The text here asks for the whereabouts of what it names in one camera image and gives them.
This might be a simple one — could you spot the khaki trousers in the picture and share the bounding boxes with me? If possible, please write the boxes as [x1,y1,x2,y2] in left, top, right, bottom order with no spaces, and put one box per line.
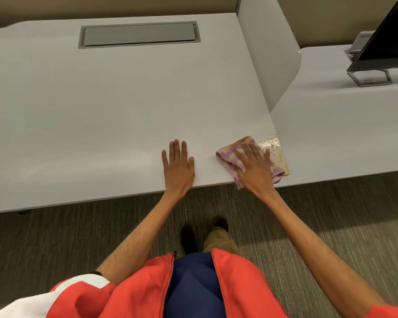
[203,227,241,255]

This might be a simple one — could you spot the pink striped cloth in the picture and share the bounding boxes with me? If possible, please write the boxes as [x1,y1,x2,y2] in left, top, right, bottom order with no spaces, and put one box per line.
[215,135,291,191]

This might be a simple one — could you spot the grey monitor stand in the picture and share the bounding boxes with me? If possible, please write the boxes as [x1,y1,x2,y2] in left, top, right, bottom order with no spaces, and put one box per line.
[347,68,394,88]

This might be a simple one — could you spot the wide beige partition panel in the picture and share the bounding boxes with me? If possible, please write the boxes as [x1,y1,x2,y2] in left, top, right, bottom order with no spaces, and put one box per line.
[0,0,241,30]

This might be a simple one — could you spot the black monitor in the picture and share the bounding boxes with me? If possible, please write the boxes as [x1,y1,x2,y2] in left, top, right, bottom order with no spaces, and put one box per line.
[346,0,398,72]

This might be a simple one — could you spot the white desk divider panel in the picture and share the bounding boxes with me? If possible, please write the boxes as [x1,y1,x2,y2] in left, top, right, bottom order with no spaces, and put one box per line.
[236,0,302,113]

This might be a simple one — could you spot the navy blue shirt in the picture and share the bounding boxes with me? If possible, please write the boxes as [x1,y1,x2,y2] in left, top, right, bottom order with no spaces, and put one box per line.
[164,253,228,318]

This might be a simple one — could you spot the person's left hand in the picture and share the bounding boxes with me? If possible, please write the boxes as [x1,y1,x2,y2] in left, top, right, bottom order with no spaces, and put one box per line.
[161,139,195,199]

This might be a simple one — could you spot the person's right forearm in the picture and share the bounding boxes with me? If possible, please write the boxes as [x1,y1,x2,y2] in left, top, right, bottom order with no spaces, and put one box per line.
[258,190,390,318]

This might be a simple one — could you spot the person's right hand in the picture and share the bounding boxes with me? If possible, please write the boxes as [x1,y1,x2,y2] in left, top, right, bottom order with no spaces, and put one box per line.
[232,143,276,200]

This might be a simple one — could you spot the neighbouring white desk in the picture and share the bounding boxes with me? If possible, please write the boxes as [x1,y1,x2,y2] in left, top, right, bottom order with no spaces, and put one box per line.
[270,44,398,189]

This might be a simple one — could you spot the red and white jacket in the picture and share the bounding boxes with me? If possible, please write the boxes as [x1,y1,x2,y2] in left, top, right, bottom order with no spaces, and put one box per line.
[0,248,398,318]

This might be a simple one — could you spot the open grey cable flap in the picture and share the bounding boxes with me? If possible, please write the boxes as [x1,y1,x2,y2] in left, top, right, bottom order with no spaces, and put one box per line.
[344,30,375,62]

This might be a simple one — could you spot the beige partition panel with sign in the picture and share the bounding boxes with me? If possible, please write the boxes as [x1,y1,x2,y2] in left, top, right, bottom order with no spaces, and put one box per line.
[275,0,398,49]

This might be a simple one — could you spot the grey cable tray cover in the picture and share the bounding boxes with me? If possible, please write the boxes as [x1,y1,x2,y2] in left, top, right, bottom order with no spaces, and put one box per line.
[78,21,201,49]

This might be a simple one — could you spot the person's left forearm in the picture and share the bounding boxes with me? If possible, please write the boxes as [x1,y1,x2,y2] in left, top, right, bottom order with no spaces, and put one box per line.
[95,188,186,287]

